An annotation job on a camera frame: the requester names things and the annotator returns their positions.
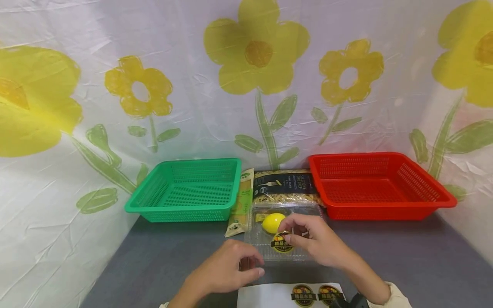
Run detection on person's right hand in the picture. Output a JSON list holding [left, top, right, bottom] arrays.
[[277, 213, 352, 269]]

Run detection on person's left hand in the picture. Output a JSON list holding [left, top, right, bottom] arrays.
[[191, 238, 266, 296]]

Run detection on round black yellow sticker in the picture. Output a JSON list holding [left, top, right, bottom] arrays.
[[290, 284, 318, 308], [317, 285, 344, 307], [270, 232, 294, 253]]

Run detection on person's left forearm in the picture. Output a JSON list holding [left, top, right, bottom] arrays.
[[160, 278, 211, 308]]

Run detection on person's right forearm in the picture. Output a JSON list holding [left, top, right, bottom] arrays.
[[339, 253, 413, 308]]

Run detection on clear plastic clamshell box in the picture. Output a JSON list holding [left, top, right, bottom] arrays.
[[244, 202, 329, 262]]

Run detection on white sticker sheet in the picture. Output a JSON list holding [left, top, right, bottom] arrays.
[[236, 282, 346, 308]]

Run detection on yellow lemon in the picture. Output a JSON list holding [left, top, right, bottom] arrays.
[[261, 213, 287, 234]]

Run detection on green snack packet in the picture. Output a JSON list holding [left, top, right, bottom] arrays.
[[224, 168, 255, 238]]

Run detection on black wrist band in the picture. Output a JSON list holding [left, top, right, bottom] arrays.
[[328, 293, 371, 308]]

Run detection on pasta packet with dark label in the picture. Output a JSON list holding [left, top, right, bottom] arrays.
[[252, 169, 325, 207]]

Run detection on red plastic basket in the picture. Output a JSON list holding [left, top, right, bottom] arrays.
[[308, 152, 458, 221]]

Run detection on green plastic basket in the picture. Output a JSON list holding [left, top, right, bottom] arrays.
[[124, 158, 243, 223]]

